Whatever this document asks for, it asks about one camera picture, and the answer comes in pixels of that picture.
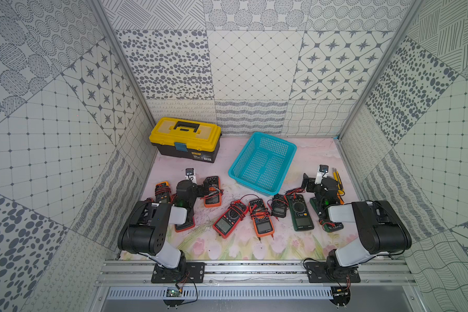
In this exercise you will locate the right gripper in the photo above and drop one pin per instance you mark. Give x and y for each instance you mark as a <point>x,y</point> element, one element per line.
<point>311,183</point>

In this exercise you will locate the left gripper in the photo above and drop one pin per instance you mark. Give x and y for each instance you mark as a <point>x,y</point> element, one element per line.
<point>202,186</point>

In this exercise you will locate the dark green multimeter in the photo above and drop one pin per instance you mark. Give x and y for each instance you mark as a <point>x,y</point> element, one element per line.
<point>327,225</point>
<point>299,213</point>

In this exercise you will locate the red multimeter with grey screen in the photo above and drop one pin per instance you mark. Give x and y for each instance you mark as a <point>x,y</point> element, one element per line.
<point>226,224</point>

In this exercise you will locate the red black multimeter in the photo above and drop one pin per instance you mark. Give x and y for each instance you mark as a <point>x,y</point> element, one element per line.
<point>189,224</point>

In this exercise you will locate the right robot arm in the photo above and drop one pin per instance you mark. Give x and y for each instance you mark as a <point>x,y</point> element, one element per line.
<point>379,228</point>

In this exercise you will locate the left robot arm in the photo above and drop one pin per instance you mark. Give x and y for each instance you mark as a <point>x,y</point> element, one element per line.
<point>144,232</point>

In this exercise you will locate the small yellow multimeter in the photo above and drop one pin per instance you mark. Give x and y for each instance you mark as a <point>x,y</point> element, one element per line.
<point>163,192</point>

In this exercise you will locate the orange multimeter near left gripper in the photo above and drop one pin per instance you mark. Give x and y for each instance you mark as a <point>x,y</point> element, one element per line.
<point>213,198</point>

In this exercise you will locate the small black multimeter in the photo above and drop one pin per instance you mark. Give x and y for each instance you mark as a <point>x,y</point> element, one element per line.
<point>279,206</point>

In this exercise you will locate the teal plastic basket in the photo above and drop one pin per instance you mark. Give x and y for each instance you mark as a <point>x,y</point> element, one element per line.
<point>263,163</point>

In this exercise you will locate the orange multimeter centre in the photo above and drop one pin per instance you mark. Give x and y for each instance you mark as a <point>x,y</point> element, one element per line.
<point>260,215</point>

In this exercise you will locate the yellow utility knife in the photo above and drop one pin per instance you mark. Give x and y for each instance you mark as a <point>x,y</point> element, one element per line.
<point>337,178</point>

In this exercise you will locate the yellow black toolbox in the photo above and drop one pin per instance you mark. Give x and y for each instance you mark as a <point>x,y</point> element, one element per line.
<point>187,139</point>

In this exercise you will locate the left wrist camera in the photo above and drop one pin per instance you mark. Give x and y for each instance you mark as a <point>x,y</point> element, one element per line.
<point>190,174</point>

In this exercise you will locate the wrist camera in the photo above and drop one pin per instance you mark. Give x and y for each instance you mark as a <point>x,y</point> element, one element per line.
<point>322,173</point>
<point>190,174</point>

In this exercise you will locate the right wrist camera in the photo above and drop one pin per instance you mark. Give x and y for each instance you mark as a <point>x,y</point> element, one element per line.
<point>322,173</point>

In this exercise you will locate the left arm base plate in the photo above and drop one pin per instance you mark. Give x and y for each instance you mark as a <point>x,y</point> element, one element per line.
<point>186,272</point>

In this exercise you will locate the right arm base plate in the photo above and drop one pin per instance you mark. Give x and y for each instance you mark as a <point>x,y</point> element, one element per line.
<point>320,272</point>

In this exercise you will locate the white cable duct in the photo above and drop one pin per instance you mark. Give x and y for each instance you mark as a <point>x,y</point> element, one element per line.
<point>220,293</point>

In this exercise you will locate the aluminium rail frame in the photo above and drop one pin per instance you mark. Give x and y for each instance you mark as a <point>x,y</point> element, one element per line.
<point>254,273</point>

